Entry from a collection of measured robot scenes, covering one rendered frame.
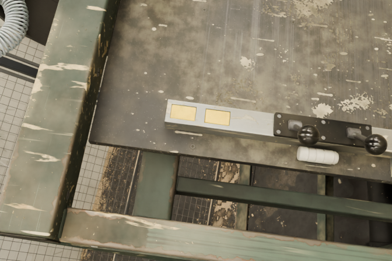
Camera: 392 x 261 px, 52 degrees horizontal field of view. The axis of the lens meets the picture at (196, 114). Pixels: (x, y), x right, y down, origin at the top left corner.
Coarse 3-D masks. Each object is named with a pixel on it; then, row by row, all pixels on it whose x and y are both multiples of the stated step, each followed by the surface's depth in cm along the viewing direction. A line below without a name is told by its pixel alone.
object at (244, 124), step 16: (240, 112) 83; (256, 112) 83; (176, 128) 84; (192, 128) 83; (208, 128) 81; (224, 128) 81; (240, 128) 81; (256, 128) 82; (272, 128) 82; (320, 144) 83; (336, 144) 82
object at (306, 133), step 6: (294, 120) 81; (288, 126) 81; (294, 126) 79; (300, 126) 80; (306, 126) 70; (312, 126) 70; (300, 132) 70; (306, 132) 69; (312, 132) 69; (318, 132) 70; (300, 138) 70; (306, 138) 69; (312, 138) 69; (318, 138) 70; (306, 144) 70; (312, 144) 70
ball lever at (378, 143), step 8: (352, 128) 81; (352, 136) 81; (360, 136) 77; (368, 136) 71; (376, 136) 70; (368, 144) 70; (376, 144) 69; (384, 144) 70; (368, 152) 71; (376, 152) 70
